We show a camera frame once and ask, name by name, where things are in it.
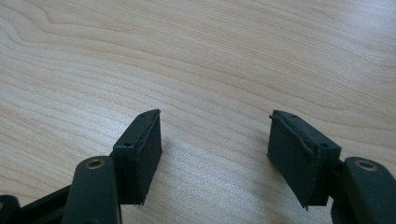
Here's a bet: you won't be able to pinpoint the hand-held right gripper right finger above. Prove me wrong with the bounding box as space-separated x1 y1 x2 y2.
266 108 343 212

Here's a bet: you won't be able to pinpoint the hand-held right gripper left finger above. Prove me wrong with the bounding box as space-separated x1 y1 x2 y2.
110 108 163 207

